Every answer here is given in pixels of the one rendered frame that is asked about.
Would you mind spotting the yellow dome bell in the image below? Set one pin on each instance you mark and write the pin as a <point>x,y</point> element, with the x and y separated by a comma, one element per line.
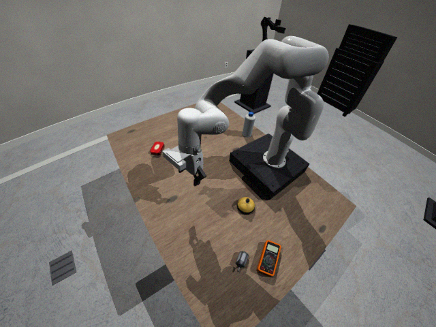
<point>246,207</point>

